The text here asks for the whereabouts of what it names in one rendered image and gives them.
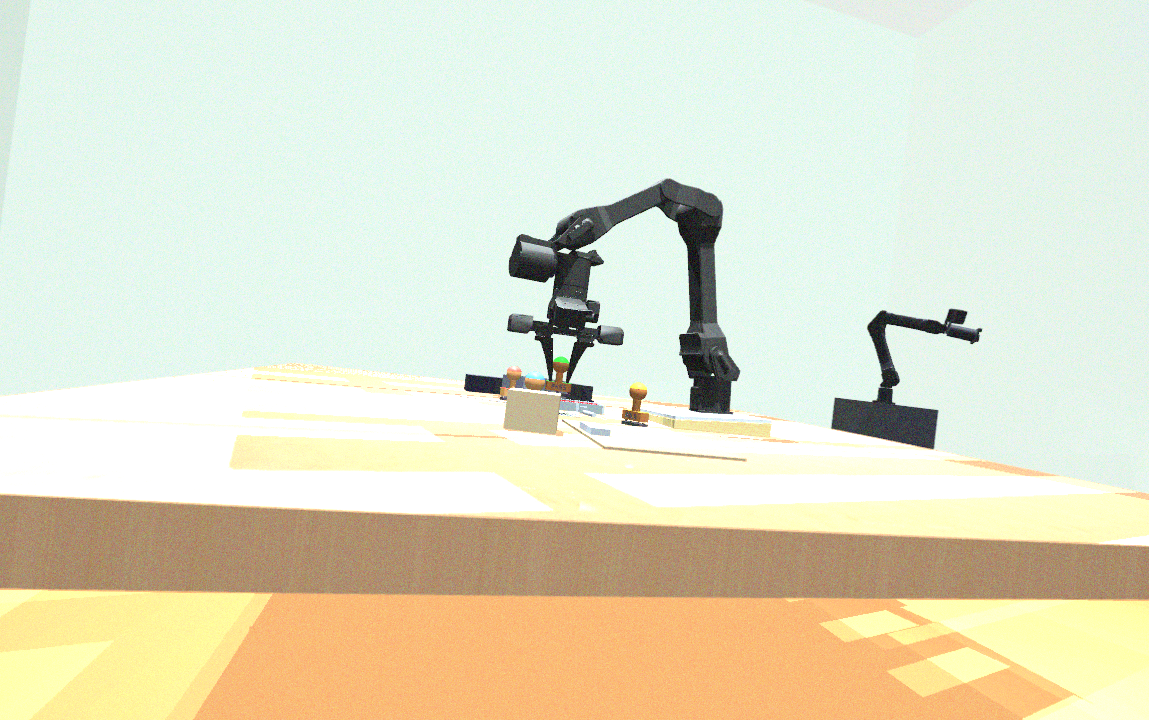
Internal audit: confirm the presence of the rubber stamp with red knob handle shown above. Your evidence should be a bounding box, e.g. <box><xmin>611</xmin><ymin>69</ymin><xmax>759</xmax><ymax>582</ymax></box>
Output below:
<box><xmin>499</xmin><ymin>366</ymin><xmax>520</xmax><ymax>401</ymax></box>

